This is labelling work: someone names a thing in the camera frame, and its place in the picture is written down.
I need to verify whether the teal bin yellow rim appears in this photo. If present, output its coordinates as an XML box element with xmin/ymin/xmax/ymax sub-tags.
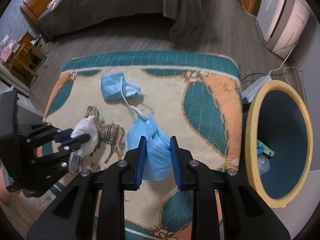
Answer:
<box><xmin>244</xmin><ymin>80</ymin><xmax>313</xmax><ymax>208</ymax></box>

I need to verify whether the blue face mask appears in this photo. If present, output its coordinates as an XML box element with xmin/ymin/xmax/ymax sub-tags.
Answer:
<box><xmin>100</xmin><ymin>72</ymin><xmax>141</xmax><ymax>100</ymax></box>
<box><xmin>126</xmin><ymin>106</ymin><xmax>172</xmax><ymax>181</ymax></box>

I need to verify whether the white tissue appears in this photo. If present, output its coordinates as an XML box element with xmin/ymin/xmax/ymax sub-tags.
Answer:
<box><xmin>68</xmin><ymin>115</ymin><xmax>99</xmax><ymax>176</ymax></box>

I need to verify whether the teal orange horse rug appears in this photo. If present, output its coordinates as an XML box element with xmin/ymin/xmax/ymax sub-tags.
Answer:
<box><xmin>36</xmin><ymin>50</ymin><xmax>243</xmax><ymax>240</ymax></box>

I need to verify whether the white power cable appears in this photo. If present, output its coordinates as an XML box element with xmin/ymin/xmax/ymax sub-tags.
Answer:
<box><xmin>240</xmin><ymin>0</ymin><xmax>304</xmax><ymax>81</ymax></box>

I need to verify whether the bed with brown blanket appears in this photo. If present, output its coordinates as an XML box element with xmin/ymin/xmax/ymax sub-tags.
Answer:
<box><xmin>21</xmin><ymin>0</ymin><xmax>203</xmax><ymax>43</ymax></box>

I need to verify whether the white air purifier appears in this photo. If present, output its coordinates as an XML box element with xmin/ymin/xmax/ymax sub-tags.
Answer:
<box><xmin>256</xmin><ymin>0</ymin><xmax>310</xmax><ymax>59</ymax></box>

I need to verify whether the clear plastic glove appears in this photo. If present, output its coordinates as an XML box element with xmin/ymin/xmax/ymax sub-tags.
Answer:
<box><xmin>257</xmin><ymin>154</ymin><xmax>270</xmax><ymax>176</ymax></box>

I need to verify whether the white power strip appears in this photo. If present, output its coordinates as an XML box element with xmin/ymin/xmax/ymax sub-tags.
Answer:
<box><xmin>241</xmin><ymin>75</ymin><xmax>272</xmax><ymax>103</ymax></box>

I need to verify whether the green white cardboard box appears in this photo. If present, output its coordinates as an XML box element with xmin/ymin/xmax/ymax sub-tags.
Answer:
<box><xmin>257</xmin><ymin>140</ymin><xmax>275</xmax><ymax>157</ymax></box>

